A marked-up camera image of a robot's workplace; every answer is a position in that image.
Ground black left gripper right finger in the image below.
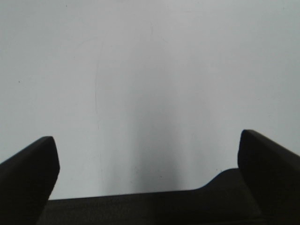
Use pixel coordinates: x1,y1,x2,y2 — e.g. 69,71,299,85
238,129,300,225

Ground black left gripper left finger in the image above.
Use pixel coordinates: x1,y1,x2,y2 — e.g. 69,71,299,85
0,136,60,225

